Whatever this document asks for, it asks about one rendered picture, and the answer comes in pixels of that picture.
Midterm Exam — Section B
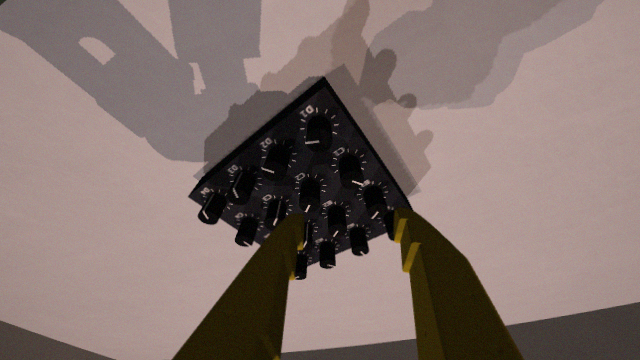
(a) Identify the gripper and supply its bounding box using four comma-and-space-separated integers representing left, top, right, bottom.
172, 207, 524, 360

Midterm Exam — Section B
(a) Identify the black knob box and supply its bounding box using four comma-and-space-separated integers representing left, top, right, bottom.
188, 77, 413, 280

